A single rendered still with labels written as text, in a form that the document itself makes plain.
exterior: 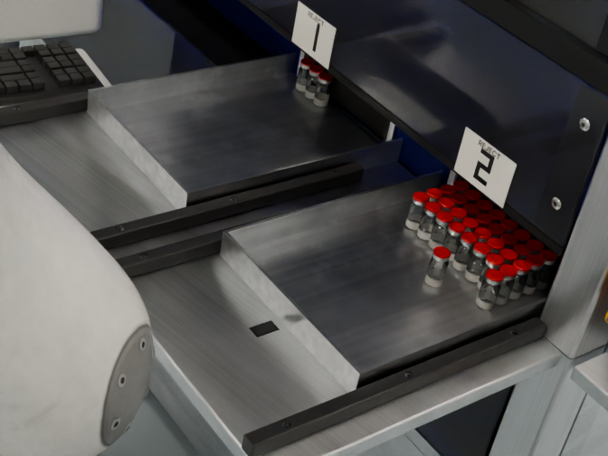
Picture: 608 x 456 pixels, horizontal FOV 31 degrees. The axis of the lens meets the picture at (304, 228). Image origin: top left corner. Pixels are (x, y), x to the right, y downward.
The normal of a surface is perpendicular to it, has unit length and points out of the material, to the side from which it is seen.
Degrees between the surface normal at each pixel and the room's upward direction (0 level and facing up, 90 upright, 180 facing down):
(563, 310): 90
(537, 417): 90
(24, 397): 83
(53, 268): 65
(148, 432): 0
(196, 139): 0
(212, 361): 0
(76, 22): 90
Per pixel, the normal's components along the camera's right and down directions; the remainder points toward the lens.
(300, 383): 0.16, -0.80
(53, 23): 0.50, 0.57
